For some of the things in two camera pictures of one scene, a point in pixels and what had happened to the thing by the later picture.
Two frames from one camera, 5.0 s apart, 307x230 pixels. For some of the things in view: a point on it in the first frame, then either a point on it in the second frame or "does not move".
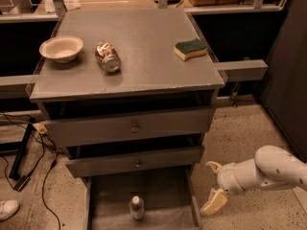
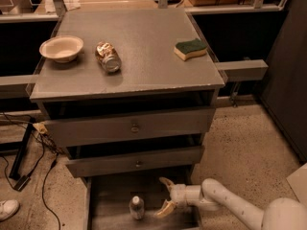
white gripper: [225, 175] -> [178, 194]
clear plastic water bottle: [136, 208] does not move
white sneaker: [8, 208] does not move
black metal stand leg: [21, 149] does not move
